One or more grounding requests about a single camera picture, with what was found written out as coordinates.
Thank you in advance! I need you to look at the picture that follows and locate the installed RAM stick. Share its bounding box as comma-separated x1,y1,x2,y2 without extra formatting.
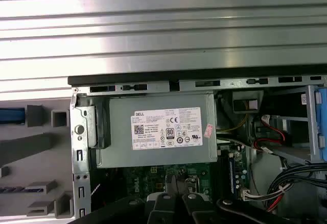
228,155,237,196

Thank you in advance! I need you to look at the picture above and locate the hard disk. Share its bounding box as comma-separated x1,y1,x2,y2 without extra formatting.
0,108,26,125

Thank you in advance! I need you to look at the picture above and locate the grey parts rack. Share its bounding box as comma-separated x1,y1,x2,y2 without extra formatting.
0,98,75,221

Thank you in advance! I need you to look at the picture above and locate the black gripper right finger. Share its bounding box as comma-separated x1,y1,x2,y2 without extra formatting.
181,193,327,224

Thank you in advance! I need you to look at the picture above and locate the silver optical drive cage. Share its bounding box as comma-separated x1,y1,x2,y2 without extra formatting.
270,85,327,166

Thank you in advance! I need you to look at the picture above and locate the black cable bundle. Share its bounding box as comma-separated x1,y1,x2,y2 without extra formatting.
240,164,327,209

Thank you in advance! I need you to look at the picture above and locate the red data wire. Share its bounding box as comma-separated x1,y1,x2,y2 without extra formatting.
258,115,287,150

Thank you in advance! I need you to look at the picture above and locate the blue drive bay latch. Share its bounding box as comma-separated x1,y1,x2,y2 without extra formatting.
315,87,327,162

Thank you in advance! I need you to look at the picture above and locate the yellow wire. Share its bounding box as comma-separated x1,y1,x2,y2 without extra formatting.
217,101,250,133

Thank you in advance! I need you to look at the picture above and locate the black PC case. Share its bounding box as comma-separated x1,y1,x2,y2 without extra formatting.
67,68,327,224

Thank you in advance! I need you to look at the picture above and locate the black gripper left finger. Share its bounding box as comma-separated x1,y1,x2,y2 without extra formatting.
74,174,181,224

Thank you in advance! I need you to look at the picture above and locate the green motherboard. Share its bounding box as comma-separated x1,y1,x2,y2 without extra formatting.
97,142,251,204

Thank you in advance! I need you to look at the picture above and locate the grey power supply unit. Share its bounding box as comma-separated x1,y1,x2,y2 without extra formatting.
96,93,218,168

